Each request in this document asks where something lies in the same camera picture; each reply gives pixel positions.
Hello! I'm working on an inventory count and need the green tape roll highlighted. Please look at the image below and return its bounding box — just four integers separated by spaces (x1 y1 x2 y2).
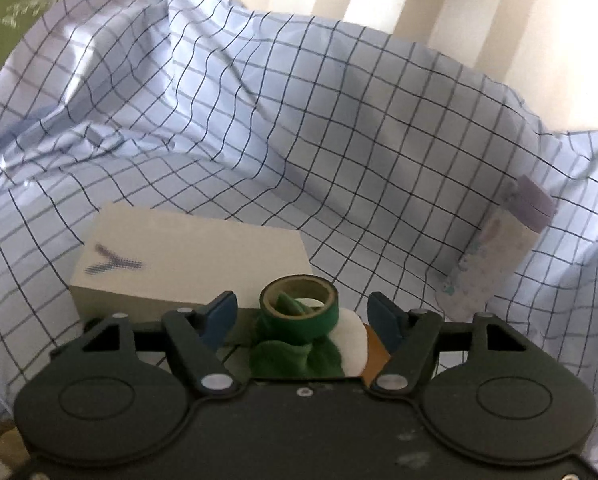
259 274 339 344

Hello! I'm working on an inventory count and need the purple lidded water bottle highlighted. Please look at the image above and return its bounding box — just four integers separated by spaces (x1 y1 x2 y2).
436 176 556 322

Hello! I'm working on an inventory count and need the green and white plush toy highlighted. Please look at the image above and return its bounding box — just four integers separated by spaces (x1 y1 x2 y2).
249 308 367 379

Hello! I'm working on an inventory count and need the blue checked bed sheet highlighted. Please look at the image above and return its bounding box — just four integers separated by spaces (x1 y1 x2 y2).
0 0 598 480

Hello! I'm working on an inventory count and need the white rectangular carton box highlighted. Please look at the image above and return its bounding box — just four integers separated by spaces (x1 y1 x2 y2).
69 204 312 322

